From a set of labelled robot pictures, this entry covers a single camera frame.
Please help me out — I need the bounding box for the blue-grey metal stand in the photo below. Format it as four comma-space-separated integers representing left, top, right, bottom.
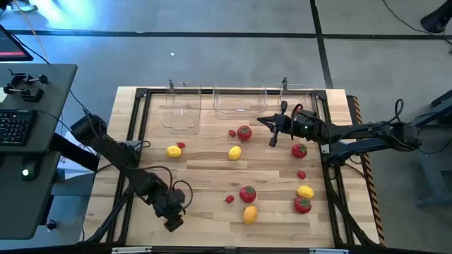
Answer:
411, 90, 452, 207

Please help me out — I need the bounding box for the computer monitor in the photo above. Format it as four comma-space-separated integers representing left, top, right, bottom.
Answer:
0, 24, 35, 63

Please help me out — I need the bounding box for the dark grey desk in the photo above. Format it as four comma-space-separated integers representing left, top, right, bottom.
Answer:
0, 63, 78, 241

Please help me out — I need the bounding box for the black computer mouse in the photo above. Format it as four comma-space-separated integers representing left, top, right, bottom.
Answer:
20, 158, 40, 183

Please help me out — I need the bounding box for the clear plastic bin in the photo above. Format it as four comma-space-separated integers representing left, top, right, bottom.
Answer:
212, 82, 268, 121
161, 79, 203, 135
280, 82, 322, 132

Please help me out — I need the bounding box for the yellow black hazard tape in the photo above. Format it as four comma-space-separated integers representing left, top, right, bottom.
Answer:
347, 95, 386, 246

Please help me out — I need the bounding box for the black desk cable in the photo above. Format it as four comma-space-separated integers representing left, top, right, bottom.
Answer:
66, 87, 95, 119

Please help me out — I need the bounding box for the red toy tomato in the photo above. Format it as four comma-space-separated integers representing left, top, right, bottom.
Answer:
291, 143, 309, 159
236, 125, 253, 142
294, 197, 313, 215
239, 186, 258, 204

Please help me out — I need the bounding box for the orange-yellow toy lemon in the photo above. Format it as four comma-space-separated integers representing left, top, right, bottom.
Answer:
242, 205, 259, 226

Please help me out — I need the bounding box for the black floor cable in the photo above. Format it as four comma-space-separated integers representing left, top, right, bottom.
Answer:
381, 0, 452, 54

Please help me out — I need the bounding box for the black desk clamp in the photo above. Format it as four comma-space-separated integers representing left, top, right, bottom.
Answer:
8, 70, 49, 86
2, 84, 45, 103

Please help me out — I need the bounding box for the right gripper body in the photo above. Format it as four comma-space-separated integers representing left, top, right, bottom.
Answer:
285, 109, 321, 140

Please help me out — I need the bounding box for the black keyboard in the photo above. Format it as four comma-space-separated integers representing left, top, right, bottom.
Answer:
0, 108, 38, 146

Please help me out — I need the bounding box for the yellow toy lemon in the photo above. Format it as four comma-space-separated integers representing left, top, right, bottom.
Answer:
227, 145, 243, 162
165, 145, 183, 159
296, 185, 315, 200

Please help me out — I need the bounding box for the white paper sheet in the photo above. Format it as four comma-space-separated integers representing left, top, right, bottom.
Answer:
58, 132, 102, 181

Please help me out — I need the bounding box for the black chair base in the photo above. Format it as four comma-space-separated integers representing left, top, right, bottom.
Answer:
420, 0, 452, 35

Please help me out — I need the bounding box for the silver metal bracket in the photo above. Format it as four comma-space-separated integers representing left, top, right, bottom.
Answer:
309, 248, 350, 254
112, 246, 153, 254

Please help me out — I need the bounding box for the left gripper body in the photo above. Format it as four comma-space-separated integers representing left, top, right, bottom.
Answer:
154, 188, 187, 219

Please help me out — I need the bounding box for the black aluminium table frame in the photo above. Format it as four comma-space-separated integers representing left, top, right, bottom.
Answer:
83, 87, 381, 248

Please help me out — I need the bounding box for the tan cord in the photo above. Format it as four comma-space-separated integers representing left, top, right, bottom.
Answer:
13, 1, 51, 65

